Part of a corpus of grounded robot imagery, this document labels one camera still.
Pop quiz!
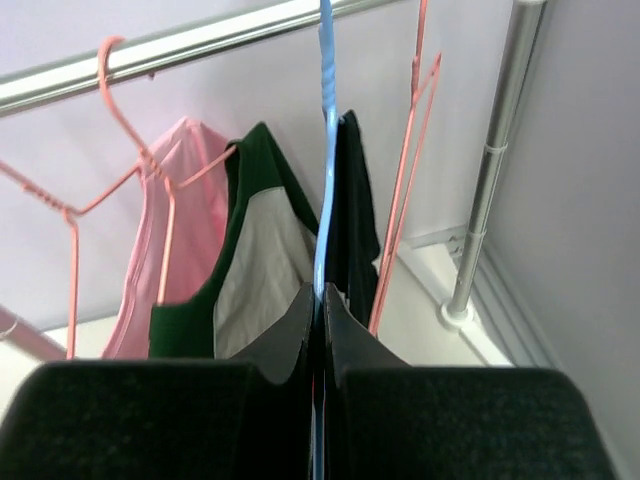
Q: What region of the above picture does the pink hanger of orange shirt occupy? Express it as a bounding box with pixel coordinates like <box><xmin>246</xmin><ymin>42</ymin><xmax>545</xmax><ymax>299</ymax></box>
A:
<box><xmin>368</xmin><ymin>0</ymin><xmax>442</xmax><ymax>337</ymax></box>

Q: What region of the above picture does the metal clothes rack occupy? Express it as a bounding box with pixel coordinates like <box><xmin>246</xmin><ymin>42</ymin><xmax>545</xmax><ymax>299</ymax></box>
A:
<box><xmin>0</xmin><ymin>0</ymin><xmax>551</xmax><ymax>335</ymax></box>

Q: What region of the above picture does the green and white t shirt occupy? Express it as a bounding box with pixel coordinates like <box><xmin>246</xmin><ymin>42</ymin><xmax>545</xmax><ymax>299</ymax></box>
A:
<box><xmin>149</xmin><ymin>122</ymin><xmax>318</xmax><ymax>359</ymax></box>

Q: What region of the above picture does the pink t shirt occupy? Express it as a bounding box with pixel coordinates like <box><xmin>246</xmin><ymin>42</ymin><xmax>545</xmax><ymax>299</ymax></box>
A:
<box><xmin>103</xmin><ymin>117</ymin><xmax>228</xmax><ymax>359</ymax></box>

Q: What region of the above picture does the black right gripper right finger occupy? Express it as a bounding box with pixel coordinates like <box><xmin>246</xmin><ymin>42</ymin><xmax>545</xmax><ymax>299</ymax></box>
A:
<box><xmin>324</xmin><ymin>285</ymin><xmax>615</xmax><ymax>479</ymax></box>

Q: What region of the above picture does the blue wire hanger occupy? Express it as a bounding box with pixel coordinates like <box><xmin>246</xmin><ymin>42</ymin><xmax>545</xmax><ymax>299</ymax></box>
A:
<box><xmin>311</xmin><ymin>0</ymin><xmax>338</xmax><ymax>480</ymax></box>

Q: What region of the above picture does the pink hanger of green shirt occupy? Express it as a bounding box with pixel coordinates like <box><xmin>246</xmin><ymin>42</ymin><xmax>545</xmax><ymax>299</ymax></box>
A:
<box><xmin>76</xmin><ymin>36</ymin><xmax>235</xmax><ymax>306</ymax></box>

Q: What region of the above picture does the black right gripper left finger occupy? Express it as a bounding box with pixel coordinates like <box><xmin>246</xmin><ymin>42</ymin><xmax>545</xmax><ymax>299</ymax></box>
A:
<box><xmin>1</xmin><ymin>286</ymin><xmax>314</xmax><ymax>479</ymax></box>

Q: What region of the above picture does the black t shirt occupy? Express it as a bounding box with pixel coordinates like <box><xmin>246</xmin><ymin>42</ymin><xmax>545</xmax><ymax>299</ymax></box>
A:
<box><xmin>325</xmin><ymin>110</ymin><xmax>381</xmax><ymax>327</ymax></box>

